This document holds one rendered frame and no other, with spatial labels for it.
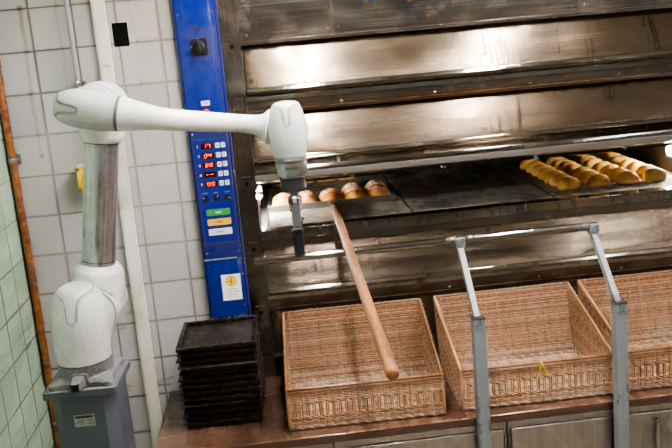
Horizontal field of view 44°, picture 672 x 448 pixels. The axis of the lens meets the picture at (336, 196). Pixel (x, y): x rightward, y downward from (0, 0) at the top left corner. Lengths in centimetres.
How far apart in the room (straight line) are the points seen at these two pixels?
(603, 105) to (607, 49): 22
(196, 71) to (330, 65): 50
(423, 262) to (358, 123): 61
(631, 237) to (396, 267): 96
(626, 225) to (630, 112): 46
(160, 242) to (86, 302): 89
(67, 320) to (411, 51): 160
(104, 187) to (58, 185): 76
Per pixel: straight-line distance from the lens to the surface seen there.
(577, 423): 313
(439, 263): 336
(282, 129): 230
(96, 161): 256
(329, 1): 320
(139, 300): 336
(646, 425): 323
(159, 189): 326
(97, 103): 237
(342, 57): 320
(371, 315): 217
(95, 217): 260
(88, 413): 254
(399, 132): 323
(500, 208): 337
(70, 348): 249
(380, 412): 299
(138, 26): 321
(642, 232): 360
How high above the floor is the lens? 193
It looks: 11 degrees down
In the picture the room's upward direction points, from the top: 5 degrees counter-clockwise
